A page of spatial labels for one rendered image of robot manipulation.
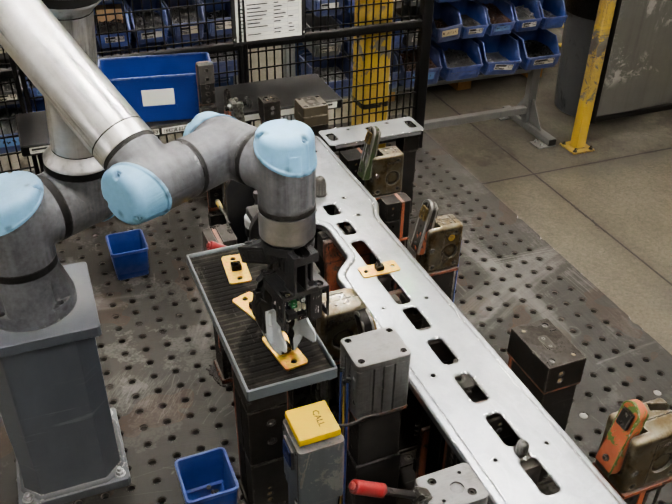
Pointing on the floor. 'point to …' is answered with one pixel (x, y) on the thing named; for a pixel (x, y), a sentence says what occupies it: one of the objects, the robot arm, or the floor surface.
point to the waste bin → (574, 53)
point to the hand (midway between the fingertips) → (284, 341)
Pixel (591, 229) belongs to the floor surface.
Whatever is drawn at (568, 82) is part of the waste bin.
